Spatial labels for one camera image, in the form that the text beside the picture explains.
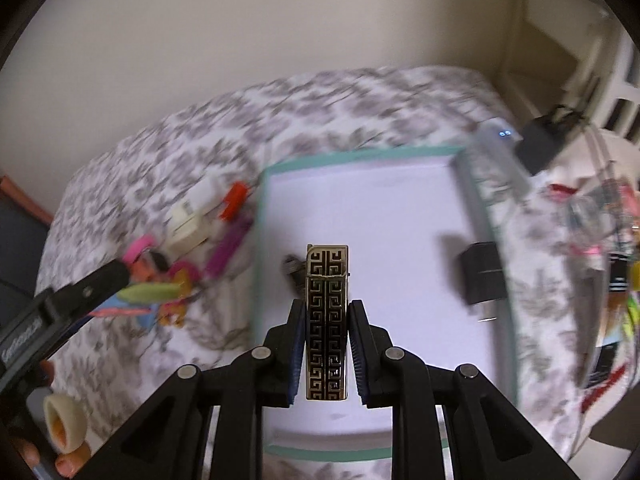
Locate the cream ring toy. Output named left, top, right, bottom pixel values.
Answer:
left=42, top=394, right=88, bottom=452

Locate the pink yellow pup toy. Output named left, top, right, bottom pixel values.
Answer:
left=159, top=260, right=203, bottom=328

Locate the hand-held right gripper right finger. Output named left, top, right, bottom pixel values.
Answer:
left=348, top=299, right=581, bottom=480

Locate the clear plastic bag of toys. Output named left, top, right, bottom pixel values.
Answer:
left=547, top=160, right=640, bottom=411

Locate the teal rimmed white box tray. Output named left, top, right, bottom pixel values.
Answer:
left=252, top=146, right=521, bottom=462

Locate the reddish brown wooden edge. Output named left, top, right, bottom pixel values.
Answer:
left=0, top=175, right=53, bottom=223

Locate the person's left hand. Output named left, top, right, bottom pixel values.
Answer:
left=12, top=435, right=92, bottom=479

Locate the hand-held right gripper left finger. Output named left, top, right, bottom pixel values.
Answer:
left=87, top=299, right=307, bottom=480

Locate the pink round pup toy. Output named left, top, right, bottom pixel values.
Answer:
left=137, top=251, right=171, bottom=286

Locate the purple translucent usb stick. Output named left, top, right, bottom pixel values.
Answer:
left=205, top=215, right=253, bottom=281

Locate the black power adapter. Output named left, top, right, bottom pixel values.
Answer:
left=515, top=105, right=586, bottom=177

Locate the cream plastic storage basket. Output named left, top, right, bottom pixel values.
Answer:
left=497, top=0, right=640, bottom=146

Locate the gold black patterned lighter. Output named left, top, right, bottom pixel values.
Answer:
left=306, top=244, right=350, bottom=402

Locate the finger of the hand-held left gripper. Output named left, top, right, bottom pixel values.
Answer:
left=50, top=259, right=132, bottom=322

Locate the red small usb stick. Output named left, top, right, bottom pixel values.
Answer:
left=220, top=182, right=249, bottom=222

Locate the colourful toy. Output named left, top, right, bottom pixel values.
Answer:
left=92, top=296, right=156, bottom=328

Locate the white power bank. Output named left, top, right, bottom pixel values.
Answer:
left=472, top=117, right=531, bottom=196

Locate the green oval toy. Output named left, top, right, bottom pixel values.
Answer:
left=122, top=282, right=181, bottom=306

